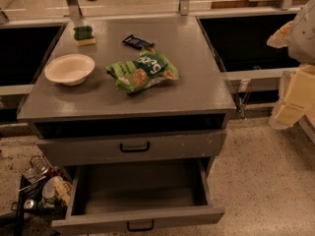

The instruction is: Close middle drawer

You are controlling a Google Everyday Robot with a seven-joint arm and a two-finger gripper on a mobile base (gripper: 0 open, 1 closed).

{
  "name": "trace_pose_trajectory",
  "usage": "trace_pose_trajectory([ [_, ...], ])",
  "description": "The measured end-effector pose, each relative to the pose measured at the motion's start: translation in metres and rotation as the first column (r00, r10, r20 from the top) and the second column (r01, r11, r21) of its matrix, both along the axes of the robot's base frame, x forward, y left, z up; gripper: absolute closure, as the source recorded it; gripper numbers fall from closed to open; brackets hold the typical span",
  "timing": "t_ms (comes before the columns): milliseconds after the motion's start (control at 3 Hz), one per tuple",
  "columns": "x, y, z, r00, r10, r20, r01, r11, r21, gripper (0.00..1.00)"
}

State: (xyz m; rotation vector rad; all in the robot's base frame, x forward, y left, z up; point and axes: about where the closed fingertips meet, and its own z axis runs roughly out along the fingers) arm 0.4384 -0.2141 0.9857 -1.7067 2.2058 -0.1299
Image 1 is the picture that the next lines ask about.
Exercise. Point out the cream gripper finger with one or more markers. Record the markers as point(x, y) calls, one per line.
point(285, 115)
point(297, 88)

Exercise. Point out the grey drawer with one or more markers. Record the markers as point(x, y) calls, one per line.
point(97, 150)
point(138, 196)

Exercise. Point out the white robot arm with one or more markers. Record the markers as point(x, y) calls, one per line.
point(298, 36)

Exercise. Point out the grey top drawer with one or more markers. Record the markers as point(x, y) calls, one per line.
point(97, 150)

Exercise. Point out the green chip bag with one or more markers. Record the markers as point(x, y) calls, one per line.
point(151, 68)

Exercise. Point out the dark snack bar wrapper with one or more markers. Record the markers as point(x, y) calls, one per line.
point(137, 42)

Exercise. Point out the green yellow sponge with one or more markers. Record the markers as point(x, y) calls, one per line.
point(84, 36)

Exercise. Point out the white bowl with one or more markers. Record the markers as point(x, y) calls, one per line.
point(69, 70)

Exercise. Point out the black wire dish rack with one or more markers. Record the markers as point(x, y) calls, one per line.
point(44, 190)

